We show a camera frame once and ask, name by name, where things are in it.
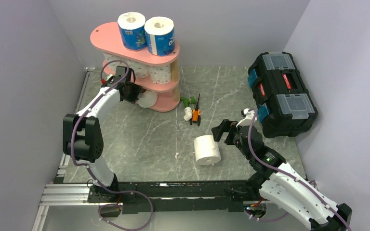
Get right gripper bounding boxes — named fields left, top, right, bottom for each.
left=211, top=118, right=252, bottom=160

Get pink three-tier shelf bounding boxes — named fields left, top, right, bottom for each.
left=90, top=22, right=180, bottom=112

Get plain white embossed roll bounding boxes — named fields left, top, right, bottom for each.
left=193, top=135, right=222, bottom=165

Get white pipe elbow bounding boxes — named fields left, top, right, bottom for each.
left=183, top=107, right=193, bottom=121

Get orange black pliers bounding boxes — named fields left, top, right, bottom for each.
left=189, top=95, right=201, bottom=126

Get black tool box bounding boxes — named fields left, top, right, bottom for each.
left=248, top=51, right=318, bottom=138

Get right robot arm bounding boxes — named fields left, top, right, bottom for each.
left=211, top=119, right=352, bottom=231

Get plain white paper roll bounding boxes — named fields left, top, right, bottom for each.
left=137, top=90, right=158, bottom=108

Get green pipe fitting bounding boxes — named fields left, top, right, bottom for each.
left=180, top=97, right=197, bottom=108

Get blue paper roll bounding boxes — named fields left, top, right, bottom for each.
left=144, top=16, right=175, bottom=56

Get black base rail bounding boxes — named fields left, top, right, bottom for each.
left=87, top=180, right=261, bottom=214

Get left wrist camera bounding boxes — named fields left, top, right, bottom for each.
left=101, top=74, right=115, bottom=88

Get floral paper roll large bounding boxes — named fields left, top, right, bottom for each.
left=103, top=52, right=128, bottom=74

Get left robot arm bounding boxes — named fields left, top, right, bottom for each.
left=63, top=66, right=142, bottom=202

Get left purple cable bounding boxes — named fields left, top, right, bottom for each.
left=70, top=60, right=154, bottom=231

